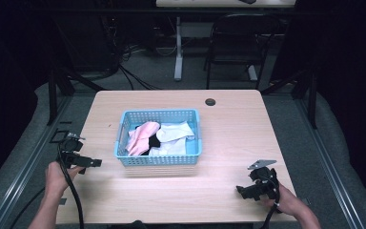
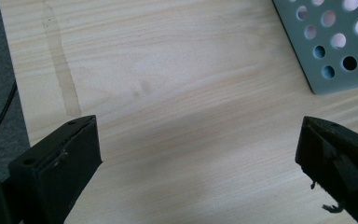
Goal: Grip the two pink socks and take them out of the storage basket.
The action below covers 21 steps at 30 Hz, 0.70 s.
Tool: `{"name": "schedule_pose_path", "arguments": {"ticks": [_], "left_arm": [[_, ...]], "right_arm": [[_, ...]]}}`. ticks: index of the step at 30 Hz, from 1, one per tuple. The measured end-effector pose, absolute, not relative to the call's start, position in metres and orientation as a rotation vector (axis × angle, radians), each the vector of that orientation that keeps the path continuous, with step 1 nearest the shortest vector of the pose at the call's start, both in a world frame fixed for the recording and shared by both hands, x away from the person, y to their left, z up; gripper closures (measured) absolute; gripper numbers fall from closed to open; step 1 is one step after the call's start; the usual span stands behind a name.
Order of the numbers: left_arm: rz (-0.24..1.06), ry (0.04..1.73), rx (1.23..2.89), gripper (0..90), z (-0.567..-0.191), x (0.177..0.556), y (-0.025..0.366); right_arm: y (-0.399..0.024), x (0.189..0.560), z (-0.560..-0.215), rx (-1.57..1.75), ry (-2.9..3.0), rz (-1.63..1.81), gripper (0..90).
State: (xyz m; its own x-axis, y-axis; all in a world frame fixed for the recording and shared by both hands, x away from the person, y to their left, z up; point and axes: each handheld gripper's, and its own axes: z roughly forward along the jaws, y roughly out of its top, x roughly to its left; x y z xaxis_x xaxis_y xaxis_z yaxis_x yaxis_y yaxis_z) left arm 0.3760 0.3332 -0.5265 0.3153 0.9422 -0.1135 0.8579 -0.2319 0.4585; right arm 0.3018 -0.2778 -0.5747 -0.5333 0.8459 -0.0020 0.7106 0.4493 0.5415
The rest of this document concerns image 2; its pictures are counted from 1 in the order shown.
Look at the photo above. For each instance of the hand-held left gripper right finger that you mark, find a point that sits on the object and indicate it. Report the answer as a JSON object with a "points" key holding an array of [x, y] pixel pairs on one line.
{"points": [[338, 161]]}

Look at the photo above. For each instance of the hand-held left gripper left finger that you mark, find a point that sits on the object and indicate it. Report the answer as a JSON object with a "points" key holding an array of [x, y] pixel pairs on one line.
{"points": [[56, 169]]}

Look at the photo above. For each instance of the grey perforated basket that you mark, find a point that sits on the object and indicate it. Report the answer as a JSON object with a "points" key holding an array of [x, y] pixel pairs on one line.
{"points": [[335, 46]]}

